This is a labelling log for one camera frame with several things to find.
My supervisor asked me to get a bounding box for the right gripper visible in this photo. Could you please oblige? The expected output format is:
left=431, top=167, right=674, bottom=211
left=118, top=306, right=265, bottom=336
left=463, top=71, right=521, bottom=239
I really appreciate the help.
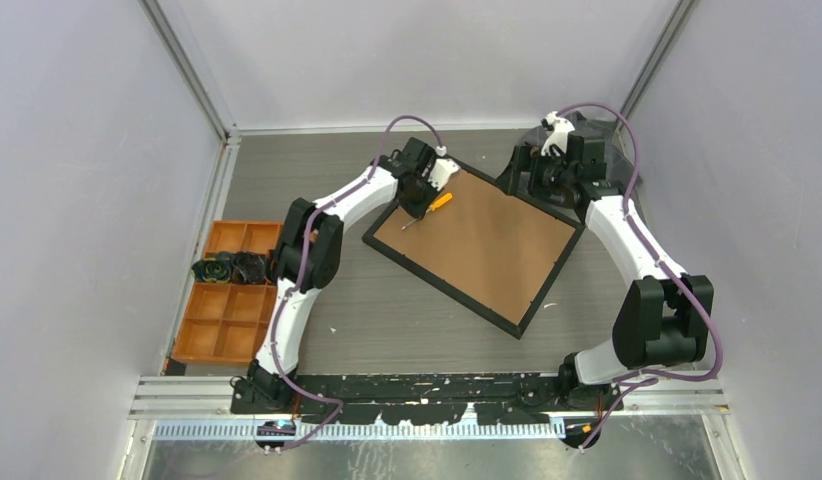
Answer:
left=495, top=145, right=576, bottom=199

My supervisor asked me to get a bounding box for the black picture frame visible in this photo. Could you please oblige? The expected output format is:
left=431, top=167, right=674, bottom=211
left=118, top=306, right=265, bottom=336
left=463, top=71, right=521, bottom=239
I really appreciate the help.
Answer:
left=362, top=163, right=584, bottom=339

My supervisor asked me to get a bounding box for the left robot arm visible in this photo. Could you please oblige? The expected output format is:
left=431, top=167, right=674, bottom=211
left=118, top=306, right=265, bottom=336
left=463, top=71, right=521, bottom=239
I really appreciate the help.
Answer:
left=247, top=138, right=459, bottom=414

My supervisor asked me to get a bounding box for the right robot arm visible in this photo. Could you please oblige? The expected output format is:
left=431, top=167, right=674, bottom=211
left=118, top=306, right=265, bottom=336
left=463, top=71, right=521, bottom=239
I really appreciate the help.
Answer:
left=496, top=129, right=714, bottom=411

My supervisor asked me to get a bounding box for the grey checked cloth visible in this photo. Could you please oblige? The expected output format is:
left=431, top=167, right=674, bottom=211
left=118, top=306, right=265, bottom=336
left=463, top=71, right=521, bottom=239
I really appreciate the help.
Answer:
left=530, top=110, right=645, bottom=193

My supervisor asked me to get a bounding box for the orange wooden divided tray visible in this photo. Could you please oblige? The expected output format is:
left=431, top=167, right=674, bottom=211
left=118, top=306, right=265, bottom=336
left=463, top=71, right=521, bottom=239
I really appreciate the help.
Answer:
left=170, top=220, right=282, bottom=367

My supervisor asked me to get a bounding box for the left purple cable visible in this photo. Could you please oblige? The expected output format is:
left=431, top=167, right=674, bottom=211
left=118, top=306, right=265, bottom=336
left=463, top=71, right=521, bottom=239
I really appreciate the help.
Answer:
left=268, top=115, right=449, bottom=454

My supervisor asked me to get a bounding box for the purple cable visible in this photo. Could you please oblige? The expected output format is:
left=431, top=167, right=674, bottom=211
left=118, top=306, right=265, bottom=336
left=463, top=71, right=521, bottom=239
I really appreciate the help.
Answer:
left=550, top=101, right=725, bottom=453
left=268, top=115, right=449, bottom=454

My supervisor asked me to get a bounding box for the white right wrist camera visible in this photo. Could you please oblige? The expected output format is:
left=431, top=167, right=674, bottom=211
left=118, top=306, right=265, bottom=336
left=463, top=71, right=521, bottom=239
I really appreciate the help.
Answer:
left=541, top=111, right=575, bottom=157

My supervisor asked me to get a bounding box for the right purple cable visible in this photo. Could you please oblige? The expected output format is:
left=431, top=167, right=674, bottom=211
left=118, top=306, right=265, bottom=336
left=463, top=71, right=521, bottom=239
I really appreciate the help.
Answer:
left=550, top=101, right=725, bottom=453

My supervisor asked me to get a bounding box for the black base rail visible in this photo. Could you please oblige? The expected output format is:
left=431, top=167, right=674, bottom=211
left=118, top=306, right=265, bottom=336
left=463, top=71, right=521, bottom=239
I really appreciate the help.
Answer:
left=229, top=373, right=618, bottom=426

